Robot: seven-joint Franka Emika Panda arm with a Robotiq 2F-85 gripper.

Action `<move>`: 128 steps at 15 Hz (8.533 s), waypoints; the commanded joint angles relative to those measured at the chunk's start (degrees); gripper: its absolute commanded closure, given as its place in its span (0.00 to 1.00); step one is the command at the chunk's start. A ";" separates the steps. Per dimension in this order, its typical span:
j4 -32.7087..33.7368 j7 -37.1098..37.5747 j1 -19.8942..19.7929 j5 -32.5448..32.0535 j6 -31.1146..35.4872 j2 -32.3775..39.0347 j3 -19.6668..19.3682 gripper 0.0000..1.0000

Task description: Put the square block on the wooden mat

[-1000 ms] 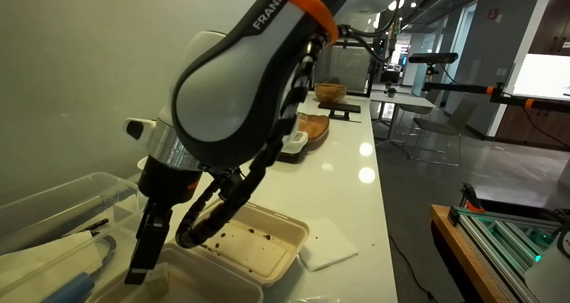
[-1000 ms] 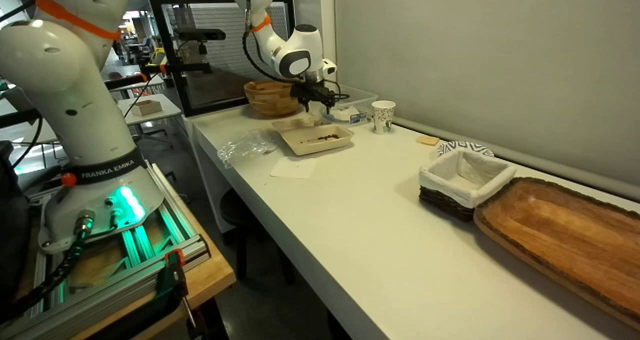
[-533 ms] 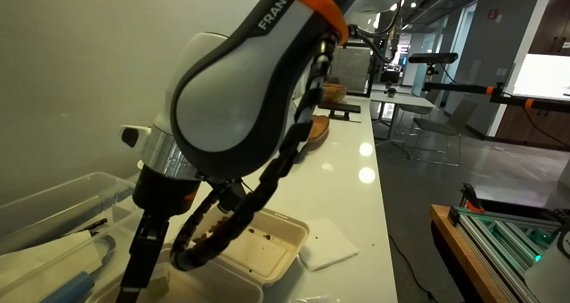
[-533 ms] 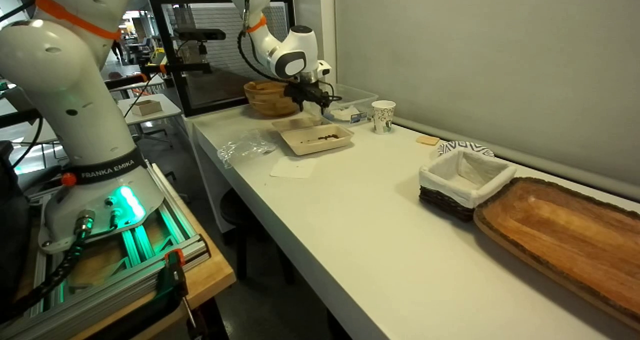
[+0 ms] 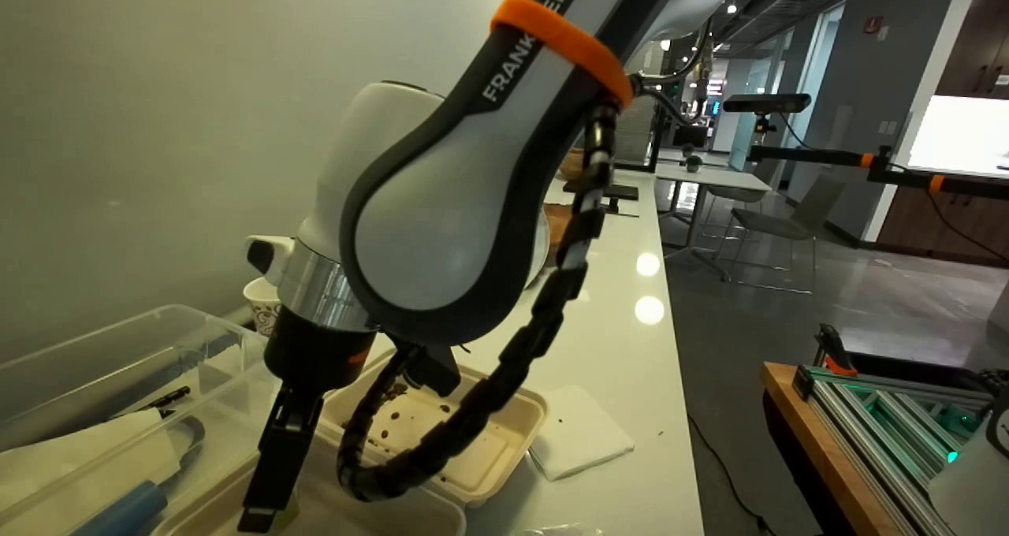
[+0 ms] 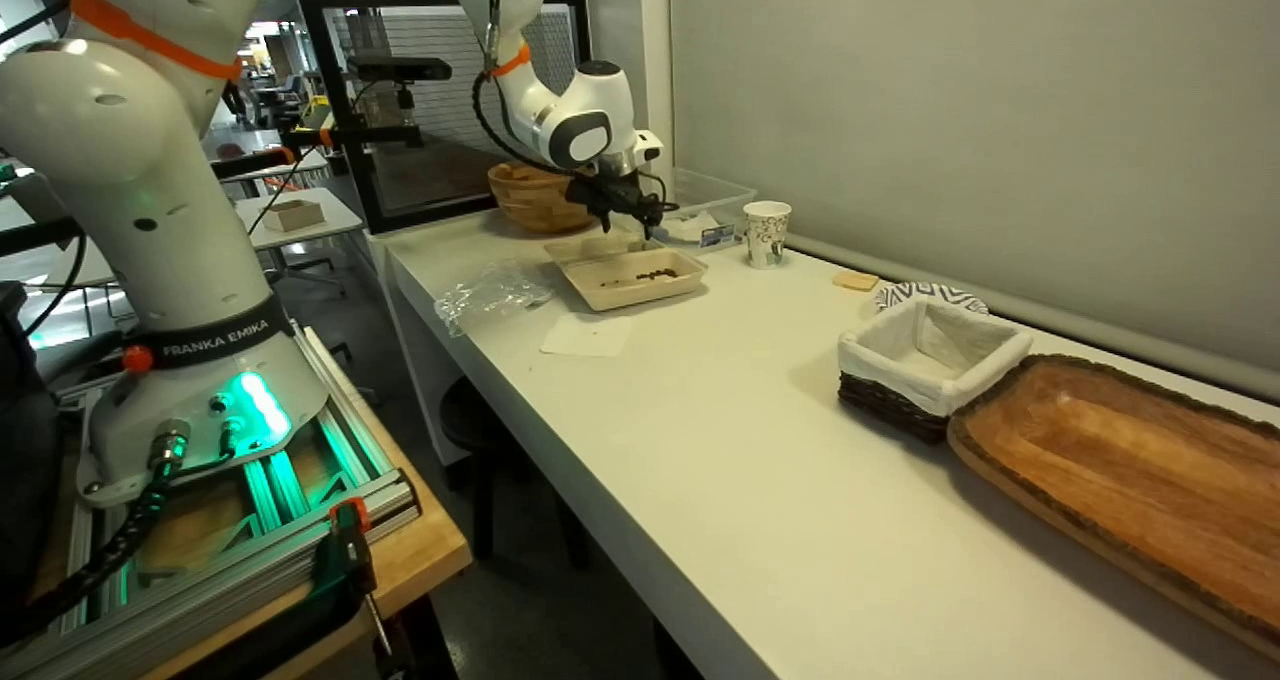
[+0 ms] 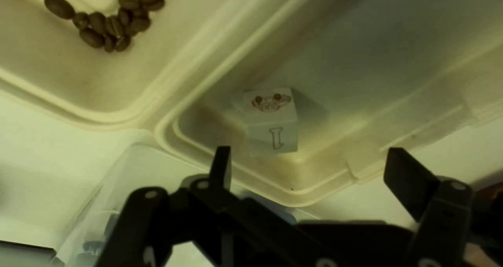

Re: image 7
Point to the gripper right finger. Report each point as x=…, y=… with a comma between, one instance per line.
x=444, y=204

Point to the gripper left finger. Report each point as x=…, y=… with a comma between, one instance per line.
x=151, y=220

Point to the white square letter block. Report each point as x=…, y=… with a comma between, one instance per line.
x=271, y=121

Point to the clear plastic container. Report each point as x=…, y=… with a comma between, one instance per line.
x=129, y=169

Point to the white foam clamshell container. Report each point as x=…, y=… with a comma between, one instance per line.
x=353, y=63

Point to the heap of coffee beans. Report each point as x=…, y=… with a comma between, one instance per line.
x=110, y=23

